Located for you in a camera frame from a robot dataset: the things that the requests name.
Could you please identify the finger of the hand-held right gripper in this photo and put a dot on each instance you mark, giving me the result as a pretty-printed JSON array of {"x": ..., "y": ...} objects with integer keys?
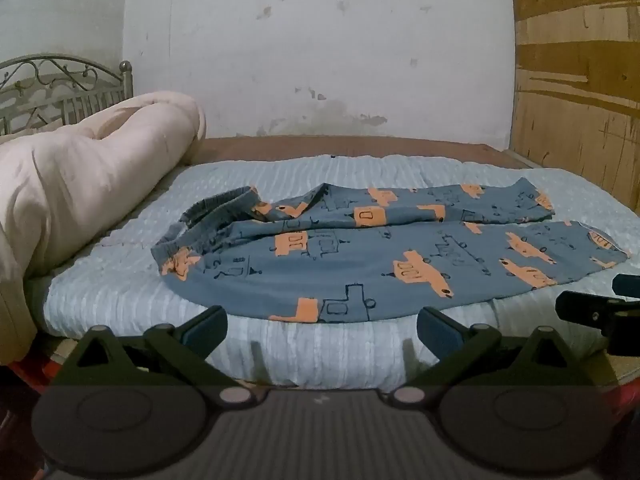
[
  {"x": 585, "y": 310},
  {"x": 627, "y": 286}
]

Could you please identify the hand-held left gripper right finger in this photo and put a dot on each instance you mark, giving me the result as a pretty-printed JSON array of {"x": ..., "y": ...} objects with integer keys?
[{"x": 439, "y": 331}]

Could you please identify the red bed frame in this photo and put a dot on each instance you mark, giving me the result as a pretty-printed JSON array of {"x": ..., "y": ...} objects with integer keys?
[{"x": 30, "y": 377}]

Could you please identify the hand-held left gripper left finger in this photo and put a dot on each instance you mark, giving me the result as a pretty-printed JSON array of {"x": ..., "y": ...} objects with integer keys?
[{"x": 205, "y": 329}]

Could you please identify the plywood panel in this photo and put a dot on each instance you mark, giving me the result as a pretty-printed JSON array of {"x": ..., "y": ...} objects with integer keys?
[{"x": 575, "y": 85}]

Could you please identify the brown mattress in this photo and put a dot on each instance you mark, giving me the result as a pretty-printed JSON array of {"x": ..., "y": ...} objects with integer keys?
[{"x": 350, "y": 149}]

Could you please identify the blue pants with orange print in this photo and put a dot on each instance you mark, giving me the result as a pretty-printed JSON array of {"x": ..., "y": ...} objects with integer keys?
[{"x": 350, "y": 260}]

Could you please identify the light blue textured blanket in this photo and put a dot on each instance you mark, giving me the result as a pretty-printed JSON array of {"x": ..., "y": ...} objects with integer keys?
[{"x": 125, "y": 285}]

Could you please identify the metal scrollwork headboard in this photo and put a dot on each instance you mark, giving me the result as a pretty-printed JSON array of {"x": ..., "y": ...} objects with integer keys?
[{"x": 60, "y": 90}]

